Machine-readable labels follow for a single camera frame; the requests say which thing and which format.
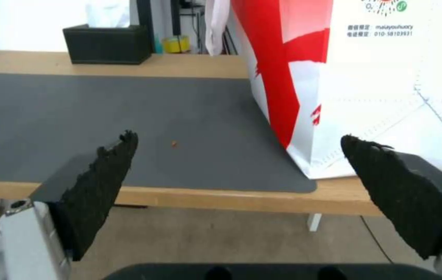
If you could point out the white tissue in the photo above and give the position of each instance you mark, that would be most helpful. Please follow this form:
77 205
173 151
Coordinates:
108 13

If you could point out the black tissue box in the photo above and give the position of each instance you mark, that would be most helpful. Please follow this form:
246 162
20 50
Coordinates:
106 43

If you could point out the yellow tape roll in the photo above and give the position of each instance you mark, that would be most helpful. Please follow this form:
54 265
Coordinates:
177 44

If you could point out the white hanging cloth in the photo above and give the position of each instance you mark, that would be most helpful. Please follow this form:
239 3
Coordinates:
217 26

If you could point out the red and white takeout bag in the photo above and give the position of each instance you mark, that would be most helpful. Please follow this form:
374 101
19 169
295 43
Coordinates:
361 87

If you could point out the small orange crumb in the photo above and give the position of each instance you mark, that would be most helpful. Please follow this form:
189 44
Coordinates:
174 143

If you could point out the teal bottle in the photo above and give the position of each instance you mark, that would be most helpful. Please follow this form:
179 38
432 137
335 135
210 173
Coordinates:
157 45

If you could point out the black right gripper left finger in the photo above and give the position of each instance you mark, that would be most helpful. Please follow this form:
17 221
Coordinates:
88 186

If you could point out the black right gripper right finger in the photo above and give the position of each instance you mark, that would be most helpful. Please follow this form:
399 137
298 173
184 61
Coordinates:
396 189

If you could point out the dark grey desk mat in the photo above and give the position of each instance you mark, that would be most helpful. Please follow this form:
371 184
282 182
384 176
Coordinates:
127 122

